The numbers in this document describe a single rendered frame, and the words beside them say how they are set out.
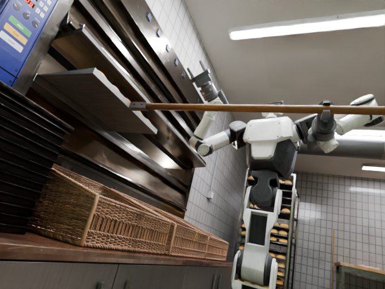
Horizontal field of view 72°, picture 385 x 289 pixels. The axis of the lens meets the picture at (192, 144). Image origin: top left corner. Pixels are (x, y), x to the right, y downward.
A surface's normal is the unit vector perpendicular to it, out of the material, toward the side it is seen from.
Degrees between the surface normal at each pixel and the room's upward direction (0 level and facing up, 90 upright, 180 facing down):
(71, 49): 169
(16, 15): 90
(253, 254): 86
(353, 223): 90
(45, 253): 90
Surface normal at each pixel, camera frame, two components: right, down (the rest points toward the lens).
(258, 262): -0.33, -0.47
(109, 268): 0.91, 0.07
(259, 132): -0.56, -0.40
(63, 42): -0.04, 0.91
